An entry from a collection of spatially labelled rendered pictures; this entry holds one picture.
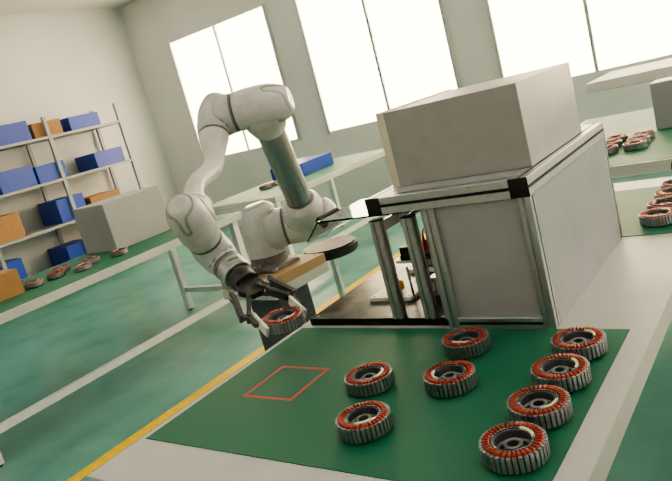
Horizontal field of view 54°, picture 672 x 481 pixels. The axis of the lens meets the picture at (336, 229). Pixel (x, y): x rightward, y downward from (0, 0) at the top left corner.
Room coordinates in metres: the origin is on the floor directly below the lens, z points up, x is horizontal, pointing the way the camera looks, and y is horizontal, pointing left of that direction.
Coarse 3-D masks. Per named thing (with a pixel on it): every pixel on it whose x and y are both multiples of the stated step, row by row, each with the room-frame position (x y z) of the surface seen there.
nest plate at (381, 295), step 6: (408, 282) 1.99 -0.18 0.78; (414, 282) 1.97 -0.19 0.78; (384, 288) 1.99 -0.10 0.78; (408, 288) 1.93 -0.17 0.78; (414, 288) 1.91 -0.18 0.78; (378, 294) 1.95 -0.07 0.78; (384, 294) 1.93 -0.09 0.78; (402, 294) 1.89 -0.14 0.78; (408, 294) 1.87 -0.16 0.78; (372, 300) 1.93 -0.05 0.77; (378, 300) 1.91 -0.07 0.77; (384, 300) 1.90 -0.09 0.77; (408, 300) 1.85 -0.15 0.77
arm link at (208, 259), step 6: (222, 234) 1.82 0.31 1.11; (222, 240) 1.80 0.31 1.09; (228, 240) 1.83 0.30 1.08; (216, 246) 1.78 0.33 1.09; (222, 246) 1.80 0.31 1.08; (228, 246) 1.82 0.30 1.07; (192, 252) 1.79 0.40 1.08; (210, 252) 1.78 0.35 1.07; (216, 252) 1.79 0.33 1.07; (222, 252) 1.80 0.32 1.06; (198, 258) 1.80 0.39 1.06; (204, 258) 1.79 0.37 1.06; (210, 258) 1.79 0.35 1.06; (216, 258) 1.80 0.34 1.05; (204, 264) 1.81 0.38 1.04; (210, 264) 1.80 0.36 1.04; (210, 270) 1.81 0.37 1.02
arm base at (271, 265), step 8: (280, 256) 2.61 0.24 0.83; (288, 256) 2.66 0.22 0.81; (296, 256) 2.67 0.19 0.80; (256, 264) 2.60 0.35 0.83; (264, 264) 2.59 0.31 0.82; (272, 264) 2.59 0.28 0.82; (280, 264) 2.59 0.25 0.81; (288, 264) 2.62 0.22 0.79; (256, 272) 2.57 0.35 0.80; (264, 272) 2.58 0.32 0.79; (272, 272) 2.54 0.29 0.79
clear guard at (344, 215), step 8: (360, 200) 2.03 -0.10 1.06; (344, 208) 1.96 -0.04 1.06; (352, 208) 1.92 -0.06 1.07; (360, 208) 1.89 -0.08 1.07; (328, 216) 1.90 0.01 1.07; (336, 216) 1.86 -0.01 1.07; (344, 216) 1.83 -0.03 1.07; (352, 216) 1.80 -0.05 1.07; (360, 216) 1.77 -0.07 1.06; (368, 216) 1.75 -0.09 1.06; (320, 224) 1.88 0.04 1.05; (328, 224) 1.94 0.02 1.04; (336, 224) 1.99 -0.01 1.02; (312, 232) 1.88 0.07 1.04; (320, 232) 1.92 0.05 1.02; (312, 240) 1.91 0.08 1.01
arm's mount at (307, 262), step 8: (304, 256) 2.71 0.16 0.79; (312, 256) 2.67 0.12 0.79; (320, 256) 2.66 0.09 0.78; (296, 264) 2.60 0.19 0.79; (304, 264) 2.59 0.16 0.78; (312, 264) 2.62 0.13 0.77; (320, 264) 2.65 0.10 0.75; (280, 272) 2.53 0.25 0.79; (288, 272) 2.52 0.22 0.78; (296, 272) 2.55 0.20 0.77; (304, 272) 2.58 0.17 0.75; (280, 280) 2.48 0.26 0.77; (288, 280) 2.51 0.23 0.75; (224, 288) 2.65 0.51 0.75; (264, 288) 2.49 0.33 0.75
